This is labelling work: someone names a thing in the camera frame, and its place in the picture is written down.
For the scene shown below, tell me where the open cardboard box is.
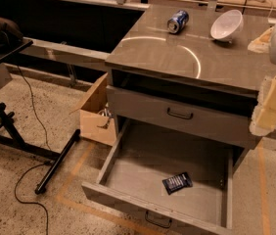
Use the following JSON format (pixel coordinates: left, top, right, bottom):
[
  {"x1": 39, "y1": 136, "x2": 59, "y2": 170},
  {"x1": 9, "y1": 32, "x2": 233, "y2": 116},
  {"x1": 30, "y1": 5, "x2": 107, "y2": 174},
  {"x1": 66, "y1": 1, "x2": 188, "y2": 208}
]
[{"x1": 71, "y1": 73, "x2": 116, "y2": 146}]

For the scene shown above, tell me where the open grey middle drawer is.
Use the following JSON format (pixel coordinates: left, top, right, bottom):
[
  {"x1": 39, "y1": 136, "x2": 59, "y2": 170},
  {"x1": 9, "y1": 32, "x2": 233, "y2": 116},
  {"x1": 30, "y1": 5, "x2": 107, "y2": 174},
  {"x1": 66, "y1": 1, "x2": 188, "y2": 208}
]
[{"x1": 81, "y1": 117, "x2": 251, "y2": 235}]

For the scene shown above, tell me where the blue soda can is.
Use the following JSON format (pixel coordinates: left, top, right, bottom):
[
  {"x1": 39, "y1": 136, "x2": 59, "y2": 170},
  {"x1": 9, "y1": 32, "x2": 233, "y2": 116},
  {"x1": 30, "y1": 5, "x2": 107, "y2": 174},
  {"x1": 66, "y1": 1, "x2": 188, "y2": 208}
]
[{"x1": 167, "y1": 10, "x2": 189, "y2": 34}]

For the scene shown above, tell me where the black metal stand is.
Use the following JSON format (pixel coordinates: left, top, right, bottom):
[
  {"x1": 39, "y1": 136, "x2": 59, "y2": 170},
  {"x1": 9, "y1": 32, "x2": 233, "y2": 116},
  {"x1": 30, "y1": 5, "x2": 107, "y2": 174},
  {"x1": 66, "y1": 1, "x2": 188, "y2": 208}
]
[{"x1": 0, "y1": 40, "x2": 80, "y2": 194}]

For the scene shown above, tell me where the white bowl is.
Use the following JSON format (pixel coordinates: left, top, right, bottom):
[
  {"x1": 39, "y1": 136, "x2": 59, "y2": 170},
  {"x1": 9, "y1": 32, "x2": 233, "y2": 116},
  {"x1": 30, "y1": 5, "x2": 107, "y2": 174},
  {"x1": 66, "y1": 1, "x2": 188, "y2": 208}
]
[{"x1": 210, "y1": 10, "x2": 244, "y2": 42}]

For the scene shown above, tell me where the closed grey upper drawer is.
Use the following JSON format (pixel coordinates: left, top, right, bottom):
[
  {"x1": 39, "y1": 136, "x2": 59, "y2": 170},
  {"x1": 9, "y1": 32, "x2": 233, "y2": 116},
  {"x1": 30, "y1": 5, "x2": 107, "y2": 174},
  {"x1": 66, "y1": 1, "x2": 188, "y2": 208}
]
[{"x1": 107, "y1": 86, "x2": 260, "y2": 149}]

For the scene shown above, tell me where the dark blue rxbar wrapper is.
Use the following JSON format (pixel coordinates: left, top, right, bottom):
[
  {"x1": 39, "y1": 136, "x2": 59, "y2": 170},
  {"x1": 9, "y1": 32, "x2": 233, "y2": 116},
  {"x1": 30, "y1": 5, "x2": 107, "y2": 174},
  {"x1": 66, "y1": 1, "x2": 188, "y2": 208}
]
[{"x1": 162, "y1": 172, "x2": 193, "y2": 195}]

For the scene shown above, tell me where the grey metal drawer cabinet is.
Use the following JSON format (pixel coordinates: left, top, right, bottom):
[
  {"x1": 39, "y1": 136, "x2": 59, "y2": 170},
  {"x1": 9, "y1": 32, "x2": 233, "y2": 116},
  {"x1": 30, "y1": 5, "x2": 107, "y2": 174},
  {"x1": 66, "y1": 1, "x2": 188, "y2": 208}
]
[{"x1": 104, "y1": 3, "x2": 276, "y2": 155}]

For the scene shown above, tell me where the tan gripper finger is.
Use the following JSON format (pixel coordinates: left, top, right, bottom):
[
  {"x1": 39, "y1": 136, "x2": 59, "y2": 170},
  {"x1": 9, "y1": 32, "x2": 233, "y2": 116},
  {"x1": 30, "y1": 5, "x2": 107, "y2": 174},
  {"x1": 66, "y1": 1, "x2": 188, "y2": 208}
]
[
  {"x1": 248, "y1": 27, "x2": 273, "y2": 53},
  {"x1": 250, "y1": 76, "x2": 276, "y2": 136}
]

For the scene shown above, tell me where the black floor cable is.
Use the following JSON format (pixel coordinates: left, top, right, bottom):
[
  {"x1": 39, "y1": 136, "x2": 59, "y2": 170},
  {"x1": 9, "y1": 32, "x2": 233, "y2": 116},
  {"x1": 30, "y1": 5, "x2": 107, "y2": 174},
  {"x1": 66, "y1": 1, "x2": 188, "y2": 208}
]
[{"x1": 13, "y1": 65, "x2": 53, "y2": 235}]

